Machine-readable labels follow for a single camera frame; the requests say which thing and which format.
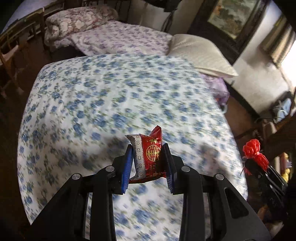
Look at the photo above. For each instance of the framed landscape painting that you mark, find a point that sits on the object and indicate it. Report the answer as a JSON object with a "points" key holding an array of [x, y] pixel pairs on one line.
{"points": [[229, 24]]}

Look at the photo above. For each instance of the white quilted pillow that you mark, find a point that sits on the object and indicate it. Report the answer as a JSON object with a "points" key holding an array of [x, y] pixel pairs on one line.
{"points": [[203, 54]]}

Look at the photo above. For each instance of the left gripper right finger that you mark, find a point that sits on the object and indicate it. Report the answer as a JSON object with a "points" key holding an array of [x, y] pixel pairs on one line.
{"points": [[173, 165]]}

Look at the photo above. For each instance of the red mesh net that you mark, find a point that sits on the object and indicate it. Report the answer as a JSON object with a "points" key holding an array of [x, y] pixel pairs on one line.
{"points": [[252, 151]]}

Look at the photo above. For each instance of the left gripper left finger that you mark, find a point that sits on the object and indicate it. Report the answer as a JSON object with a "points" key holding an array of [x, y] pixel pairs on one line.
{"points": [[123, 167]]}

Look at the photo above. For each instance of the small red candy packet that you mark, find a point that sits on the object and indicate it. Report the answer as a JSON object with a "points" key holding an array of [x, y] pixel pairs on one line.
{"points": [[146, 153]]}

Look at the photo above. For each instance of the purple floral bed sheet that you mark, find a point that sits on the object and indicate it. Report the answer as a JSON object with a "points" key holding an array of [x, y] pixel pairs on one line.
{"points": [[116, 37]]}

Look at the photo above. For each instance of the striped window curtain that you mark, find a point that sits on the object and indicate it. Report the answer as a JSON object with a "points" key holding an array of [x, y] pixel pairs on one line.
{"points": [[279, 41]]}

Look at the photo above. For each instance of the folded dark floral quilt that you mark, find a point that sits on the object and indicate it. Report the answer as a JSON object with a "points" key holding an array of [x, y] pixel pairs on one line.
{"points": [[75, 20]]}

